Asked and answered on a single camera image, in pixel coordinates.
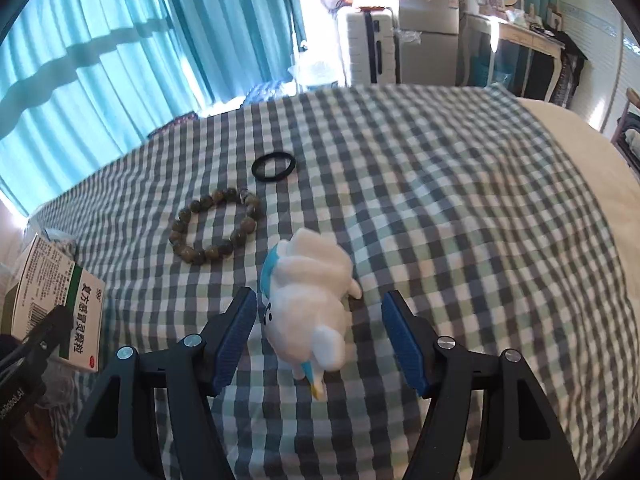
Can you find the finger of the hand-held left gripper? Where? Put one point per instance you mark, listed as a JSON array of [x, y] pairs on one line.
[[50, 332]]

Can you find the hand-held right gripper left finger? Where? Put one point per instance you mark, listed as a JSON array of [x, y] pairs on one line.
[[232, 345]]

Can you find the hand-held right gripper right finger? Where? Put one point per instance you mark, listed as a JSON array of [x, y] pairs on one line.
[[405, 350]]

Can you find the green medicine box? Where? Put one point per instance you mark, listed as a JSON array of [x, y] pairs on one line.
[[55, 285]]

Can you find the white blue plush toy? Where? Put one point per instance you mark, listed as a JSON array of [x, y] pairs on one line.
[[310, 290]]

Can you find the person's left forearm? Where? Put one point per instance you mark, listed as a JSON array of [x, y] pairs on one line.
[[37, 452]]

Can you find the checked desktop cloth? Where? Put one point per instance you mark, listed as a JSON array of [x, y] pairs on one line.
[[450, 210]]

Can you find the silver blue foil packet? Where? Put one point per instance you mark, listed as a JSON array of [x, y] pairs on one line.
[[60, 242]]

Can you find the pack of water bottles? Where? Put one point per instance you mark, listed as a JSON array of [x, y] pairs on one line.
[[267, 91]]

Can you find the teal window curtain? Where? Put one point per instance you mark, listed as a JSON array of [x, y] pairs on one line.
[[100, 60]]

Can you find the clear plastic bag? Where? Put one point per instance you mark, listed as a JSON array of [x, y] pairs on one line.
[[315, 75]]

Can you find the white suitcase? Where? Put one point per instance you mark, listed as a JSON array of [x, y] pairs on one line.
[[367, 45]]

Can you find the silver fridge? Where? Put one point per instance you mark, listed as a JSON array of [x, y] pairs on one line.
[[430, 35]]

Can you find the white dressing table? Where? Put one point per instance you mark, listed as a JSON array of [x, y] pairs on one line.
[[530, 45]]

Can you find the white sliding wardrobe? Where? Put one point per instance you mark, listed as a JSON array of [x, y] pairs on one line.
[[595, 50]]

